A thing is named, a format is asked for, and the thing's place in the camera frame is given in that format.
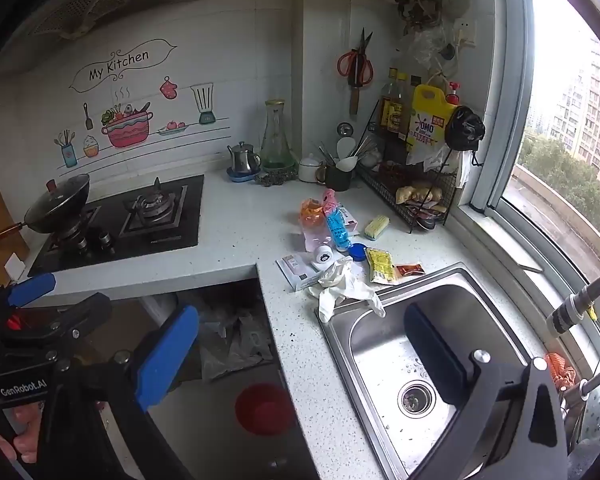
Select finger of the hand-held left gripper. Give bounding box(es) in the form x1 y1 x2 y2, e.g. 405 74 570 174
7 272 57 308
30 292 113 356

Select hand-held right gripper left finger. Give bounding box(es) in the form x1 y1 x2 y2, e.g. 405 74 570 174
45 305 201 480

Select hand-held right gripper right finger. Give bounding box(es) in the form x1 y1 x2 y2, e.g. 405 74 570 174
402 302 571 480

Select yellow tube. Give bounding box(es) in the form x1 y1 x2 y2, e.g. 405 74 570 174
364 247 398 286

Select red plastic bin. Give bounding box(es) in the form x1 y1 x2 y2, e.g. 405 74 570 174
235 383 297 436

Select person's left hand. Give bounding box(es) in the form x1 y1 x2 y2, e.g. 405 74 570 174
0 402 46 466

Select stainless steel sink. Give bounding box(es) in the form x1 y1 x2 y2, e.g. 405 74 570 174
315 261 546 480

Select large white plastic sack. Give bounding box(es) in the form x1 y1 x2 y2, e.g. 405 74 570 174
192 305 276 381

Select white crumpled cloth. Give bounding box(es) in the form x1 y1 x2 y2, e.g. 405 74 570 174
307 256 387 323

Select black gas stove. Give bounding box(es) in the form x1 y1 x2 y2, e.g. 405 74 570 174
27 175 206 276

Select orange net cloth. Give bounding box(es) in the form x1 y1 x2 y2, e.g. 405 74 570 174
545 352 578 391

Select scrub brush with yellow bristles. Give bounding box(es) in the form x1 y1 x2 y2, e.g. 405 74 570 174
364 215 391 239

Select red seasoning packets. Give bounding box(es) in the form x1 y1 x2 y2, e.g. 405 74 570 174
412 200 448 221

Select steel faucet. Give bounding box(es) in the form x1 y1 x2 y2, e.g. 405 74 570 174
545 265 600 461

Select white and pink carton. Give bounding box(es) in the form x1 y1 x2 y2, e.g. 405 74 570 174
337 208 362 236

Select blue snack packet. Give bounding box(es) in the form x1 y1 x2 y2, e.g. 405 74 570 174
323 189 354 252

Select white paper carton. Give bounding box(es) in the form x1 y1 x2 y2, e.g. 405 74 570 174
276 252 331 292

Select pink clear bag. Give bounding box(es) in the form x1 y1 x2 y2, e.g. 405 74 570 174
304 225 333 253

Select orange plastic bag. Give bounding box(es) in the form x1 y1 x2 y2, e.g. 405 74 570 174
300 199 327 231

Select dried red chillies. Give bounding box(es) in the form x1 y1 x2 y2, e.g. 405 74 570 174
380 160 411 182

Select blue dish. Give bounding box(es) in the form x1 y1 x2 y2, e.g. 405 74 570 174
226 167 262 183

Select white crumpled plastic bag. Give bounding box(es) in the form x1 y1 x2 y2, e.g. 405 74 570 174
407 142 453 173

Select steel wool scrubber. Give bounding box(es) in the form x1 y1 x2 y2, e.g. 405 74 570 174
256 167 299 187

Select steel teapot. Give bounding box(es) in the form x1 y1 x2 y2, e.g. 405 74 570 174
227 141 262 176

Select white lidded jar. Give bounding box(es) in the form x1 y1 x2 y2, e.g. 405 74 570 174
298 154 326 183

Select black plastic bag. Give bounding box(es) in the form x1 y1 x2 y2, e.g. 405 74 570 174
445 105 486 152

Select yellow detergent bottle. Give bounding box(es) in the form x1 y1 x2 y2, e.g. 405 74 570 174
409 84 458 161

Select glass carafe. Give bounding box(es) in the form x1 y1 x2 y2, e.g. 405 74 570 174
259 100 297 171

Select dark sauce bottle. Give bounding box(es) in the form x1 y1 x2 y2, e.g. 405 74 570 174
380 67 403 133

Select apartment buildings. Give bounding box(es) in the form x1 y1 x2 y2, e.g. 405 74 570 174
555 35 600 186

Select clear hanging plastic bags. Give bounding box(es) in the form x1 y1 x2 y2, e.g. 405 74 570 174
395 25 453 81

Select brown heater pipes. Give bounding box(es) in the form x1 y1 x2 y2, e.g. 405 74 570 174
395 0 446 28

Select black wok with wooden handle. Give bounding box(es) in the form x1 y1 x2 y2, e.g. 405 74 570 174
0 174 91 243

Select black wire rack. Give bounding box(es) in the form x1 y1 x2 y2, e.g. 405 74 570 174
355 95 468 233

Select kitchen wall sticker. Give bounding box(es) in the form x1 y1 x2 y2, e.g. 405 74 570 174
52 42 231 168

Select black mug with gold handle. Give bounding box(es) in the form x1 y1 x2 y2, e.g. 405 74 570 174
316 160 353 192

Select window frame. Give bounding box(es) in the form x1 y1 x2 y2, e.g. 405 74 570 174
450 0 600 361

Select red handled scissors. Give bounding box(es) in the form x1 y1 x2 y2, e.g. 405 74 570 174
336 49 376 86

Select red-handled scissors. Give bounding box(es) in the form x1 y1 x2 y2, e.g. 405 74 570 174
348 27 374 88

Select white wall socket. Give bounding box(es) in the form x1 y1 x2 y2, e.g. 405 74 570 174
452 19 477 48

